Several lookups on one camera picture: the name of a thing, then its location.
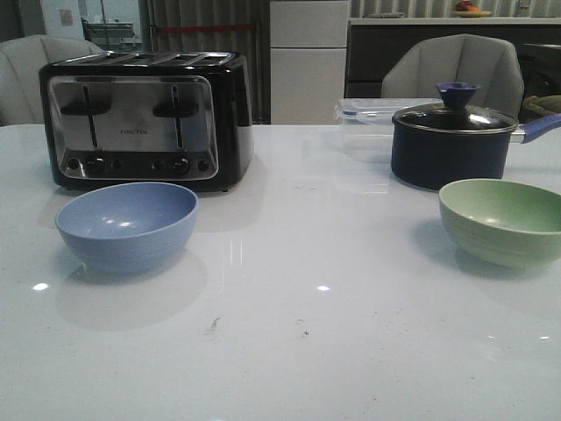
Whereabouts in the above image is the fruit bowl on counter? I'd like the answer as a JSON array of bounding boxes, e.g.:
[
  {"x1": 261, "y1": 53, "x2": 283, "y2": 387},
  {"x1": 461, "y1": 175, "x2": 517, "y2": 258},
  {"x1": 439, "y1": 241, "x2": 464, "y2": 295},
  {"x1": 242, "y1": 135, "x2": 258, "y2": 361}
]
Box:
[{"x1": 451, "y1": 0, "x2": 491, "y2": 18}]

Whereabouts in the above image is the glass pot lid blue knob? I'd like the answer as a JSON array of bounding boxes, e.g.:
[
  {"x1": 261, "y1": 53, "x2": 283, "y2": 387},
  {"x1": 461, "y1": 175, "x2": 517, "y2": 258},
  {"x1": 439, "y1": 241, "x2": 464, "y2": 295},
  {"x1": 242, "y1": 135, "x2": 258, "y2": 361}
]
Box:
[{"x1": 392, "y1": 82, "x2": 518, "y2": 133}]

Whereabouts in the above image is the grey armchair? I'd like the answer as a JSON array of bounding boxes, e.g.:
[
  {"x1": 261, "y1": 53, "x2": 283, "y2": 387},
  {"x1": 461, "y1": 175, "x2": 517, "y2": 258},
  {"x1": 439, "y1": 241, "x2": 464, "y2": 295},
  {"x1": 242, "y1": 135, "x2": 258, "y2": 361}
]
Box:
[
  {"x1": 380, "y1": 33, "x2": 524, "y2": 117},
  {"x1": 1, "y1": 35, "x2": 102, "y2": 126}
]

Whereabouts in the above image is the grey armchair right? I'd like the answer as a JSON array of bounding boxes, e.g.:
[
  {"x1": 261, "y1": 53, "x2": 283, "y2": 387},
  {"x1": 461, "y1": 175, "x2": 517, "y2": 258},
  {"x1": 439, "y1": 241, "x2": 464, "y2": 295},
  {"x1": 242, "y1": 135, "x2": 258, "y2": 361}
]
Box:
[{"x1": 380, "y1": 33, "x2": 524, "y2": 117}]

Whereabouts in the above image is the black chrome four-slot toaster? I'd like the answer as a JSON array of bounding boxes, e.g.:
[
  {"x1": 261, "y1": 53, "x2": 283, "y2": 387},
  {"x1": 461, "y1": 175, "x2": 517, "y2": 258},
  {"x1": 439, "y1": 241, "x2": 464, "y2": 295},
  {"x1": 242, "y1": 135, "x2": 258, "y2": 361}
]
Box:
[{"x1": 39, "y1": 52, "x2": 253, "y2": 192}]

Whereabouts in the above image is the green bowl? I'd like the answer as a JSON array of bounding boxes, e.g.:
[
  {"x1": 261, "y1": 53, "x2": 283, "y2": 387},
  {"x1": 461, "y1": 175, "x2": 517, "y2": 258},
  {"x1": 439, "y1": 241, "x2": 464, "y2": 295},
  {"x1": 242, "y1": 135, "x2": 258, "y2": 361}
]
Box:
[{"x1": 439, "y1": 179, "x2": 560, "y2": 268}]

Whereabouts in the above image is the clear plastic food container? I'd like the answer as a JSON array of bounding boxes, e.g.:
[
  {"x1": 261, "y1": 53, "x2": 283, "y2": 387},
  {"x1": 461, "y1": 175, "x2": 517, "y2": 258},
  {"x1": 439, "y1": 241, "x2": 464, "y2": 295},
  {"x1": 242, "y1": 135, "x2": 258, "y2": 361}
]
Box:
[{"x1": 335, "y1": 97, "x2": 441, "y2": 164}]

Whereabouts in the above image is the white cabinet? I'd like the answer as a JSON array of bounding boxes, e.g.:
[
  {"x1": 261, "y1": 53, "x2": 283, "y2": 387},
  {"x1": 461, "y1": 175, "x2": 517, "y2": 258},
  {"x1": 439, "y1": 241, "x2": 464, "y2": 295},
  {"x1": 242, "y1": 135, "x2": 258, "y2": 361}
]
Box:
[{"x1": 270, "y1": 1, "x2": 352, "y2": 125}]

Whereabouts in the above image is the blue bowl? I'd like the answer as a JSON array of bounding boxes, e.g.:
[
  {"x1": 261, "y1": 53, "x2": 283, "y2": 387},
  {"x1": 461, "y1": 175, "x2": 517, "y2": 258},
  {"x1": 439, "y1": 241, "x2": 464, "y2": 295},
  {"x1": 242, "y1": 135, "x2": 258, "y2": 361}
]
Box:
[{"x1": 54, "y1": 182, "x2": 198, "y2": 274}]

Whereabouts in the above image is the grey armchair left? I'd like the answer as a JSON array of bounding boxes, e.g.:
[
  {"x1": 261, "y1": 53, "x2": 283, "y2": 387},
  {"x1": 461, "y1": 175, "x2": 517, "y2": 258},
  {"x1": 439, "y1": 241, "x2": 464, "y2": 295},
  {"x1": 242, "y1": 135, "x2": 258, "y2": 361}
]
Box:
[{"x1": 1, "y1": 35, "x2": 102, "y2": 126}]

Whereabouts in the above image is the olive cushion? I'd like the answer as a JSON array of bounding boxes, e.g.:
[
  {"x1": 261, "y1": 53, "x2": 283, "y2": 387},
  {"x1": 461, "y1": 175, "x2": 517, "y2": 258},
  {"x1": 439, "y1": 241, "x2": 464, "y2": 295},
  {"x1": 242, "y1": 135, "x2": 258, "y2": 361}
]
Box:
[{"x1": 521, "y1": 95, "x2": 561, "y2": 122}]

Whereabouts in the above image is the dark blue saucepan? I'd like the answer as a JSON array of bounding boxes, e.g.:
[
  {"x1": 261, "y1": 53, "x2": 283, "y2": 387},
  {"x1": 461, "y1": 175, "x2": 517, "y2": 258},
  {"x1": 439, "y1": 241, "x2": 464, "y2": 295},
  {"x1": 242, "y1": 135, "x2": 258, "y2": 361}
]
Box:
[{"x1": 391, "y1": 114, "x2": 560, "y2": 190}]

